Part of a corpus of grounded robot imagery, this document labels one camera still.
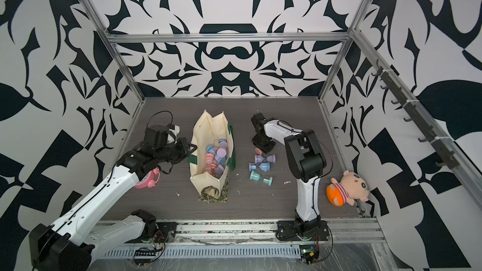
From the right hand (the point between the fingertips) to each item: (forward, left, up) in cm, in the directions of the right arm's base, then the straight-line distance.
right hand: (258, 144), depth 99 cm
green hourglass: (-18, +3, +2) cm, 18 cm away
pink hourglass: (-6, 0, +2) cm, 6 cm away
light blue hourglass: (-13, -2, +2) cm, 13 cm away
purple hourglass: (-9, -5, +3) cm, 11 cm away
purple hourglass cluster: (-10, +18, +10) cm, 23 cm away
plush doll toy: (-24, -37, +6) cm, 45 cm away
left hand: (-11, +27, +20) cm, 35 cm away
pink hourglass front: (-12, +24, +6) cm, 27 cm away
